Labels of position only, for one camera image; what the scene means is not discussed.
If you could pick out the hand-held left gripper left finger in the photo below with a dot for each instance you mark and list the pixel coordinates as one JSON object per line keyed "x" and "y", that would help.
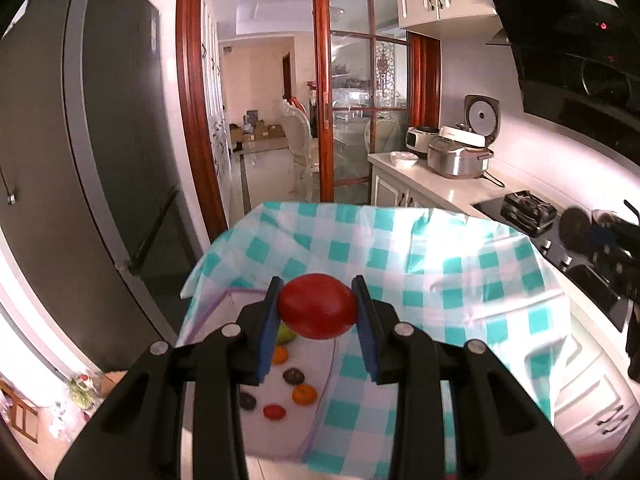
{"x": 267, "y": 332}

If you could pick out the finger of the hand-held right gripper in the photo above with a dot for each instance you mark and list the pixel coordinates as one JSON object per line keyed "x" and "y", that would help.
{"x": 600, "y": 237}
{"x": 607, "y": 217}

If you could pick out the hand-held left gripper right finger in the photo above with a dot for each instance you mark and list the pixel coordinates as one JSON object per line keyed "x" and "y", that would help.
{"x": 367, "y": 332}

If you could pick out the large olive green fruit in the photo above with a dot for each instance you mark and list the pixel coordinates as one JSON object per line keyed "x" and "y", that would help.
{"x": 285, "y": 334}

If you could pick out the small orange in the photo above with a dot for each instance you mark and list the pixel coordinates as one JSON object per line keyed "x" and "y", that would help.
{"x": 303, "y": 394}
{"x": 279, "y": 355}

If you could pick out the red tomato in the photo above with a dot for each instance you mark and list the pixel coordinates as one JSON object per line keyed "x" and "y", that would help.
{"x": 317, "y": 305}

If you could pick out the small red fruit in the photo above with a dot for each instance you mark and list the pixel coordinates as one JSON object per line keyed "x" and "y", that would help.
{"x": 274, "y": 411}

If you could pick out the black box on cooktop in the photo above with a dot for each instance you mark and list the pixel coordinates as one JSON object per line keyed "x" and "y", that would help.
{"x": 530, "y": 210}

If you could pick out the teal white checked tablecloth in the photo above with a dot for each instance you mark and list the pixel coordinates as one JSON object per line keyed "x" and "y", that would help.
{"x": 450, "y": 285}

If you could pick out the black glass cooktop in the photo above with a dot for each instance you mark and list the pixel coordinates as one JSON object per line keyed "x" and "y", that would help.
{"x": 492, "y": 207}

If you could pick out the white base cabinet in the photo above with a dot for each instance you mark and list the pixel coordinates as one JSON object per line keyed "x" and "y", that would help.
{"x": 395, "y": 190}

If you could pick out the black range hood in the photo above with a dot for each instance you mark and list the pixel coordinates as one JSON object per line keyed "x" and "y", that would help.
{"x": 575, "y": 60}

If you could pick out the open cardboard box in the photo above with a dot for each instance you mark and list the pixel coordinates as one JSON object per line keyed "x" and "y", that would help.
{"x": 114, "y": 382}

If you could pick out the white bowl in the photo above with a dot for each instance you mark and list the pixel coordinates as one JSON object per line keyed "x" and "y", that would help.
{"x": 404, "y": 158}

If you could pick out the white dining chair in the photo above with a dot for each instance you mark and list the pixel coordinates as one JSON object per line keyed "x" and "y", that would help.
{"x": 300, "y": 140}

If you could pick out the bag of green vegetables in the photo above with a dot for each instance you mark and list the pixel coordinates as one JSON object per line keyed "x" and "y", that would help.
{"x": 81, "y": 391}

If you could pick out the small white kitchen appliance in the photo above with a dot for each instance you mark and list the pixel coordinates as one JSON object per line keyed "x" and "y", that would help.
{"x": 419, "y": 141}

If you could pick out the cardboard boxes on floor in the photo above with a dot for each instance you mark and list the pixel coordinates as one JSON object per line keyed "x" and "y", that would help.
{"x": 257, "y": 132}

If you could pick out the wooden glass sliding door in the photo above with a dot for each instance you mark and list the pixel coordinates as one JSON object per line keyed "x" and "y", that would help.
{"x": 360, "y": 110}

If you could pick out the white hallway wardrobe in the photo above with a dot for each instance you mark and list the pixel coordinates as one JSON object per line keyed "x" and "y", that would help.
{"x": 215, "y": 110}

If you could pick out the dark grey refrigerator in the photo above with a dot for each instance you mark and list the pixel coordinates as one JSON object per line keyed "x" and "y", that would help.
{"x": 85, "y": 160}

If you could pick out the wooden stool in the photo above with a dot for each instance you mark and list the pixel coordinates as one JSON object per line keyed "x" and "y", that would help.
{"x": 20, "y": 415}

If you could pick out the red wooden door frame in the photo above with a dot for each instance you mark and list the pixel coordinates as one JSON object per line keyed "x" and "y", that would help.
{"x": 195, "y": 100}

